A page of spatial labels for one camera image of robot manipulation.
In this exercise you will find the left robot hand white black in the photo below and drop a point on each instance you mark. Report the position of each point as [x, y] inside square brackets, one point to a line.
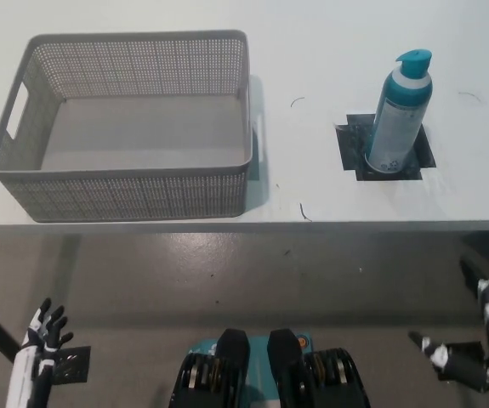
[31, 365]

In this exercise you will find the teal air freshener spray can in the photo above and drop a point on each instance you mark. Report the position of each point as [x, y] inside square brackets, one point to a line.
[397, 123]

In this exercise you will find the grey perforated plastic basket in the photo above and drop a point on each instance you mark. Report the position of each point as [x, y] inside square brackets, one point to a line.
[121, 195]

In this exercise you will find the robot body black teal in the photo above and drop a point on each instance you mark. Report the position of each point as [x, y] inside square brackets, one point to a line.
[231, 382]

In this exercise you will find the black tape patch on table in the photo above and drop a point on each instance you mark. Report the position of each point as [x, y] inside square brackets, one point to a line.
[350, 149]

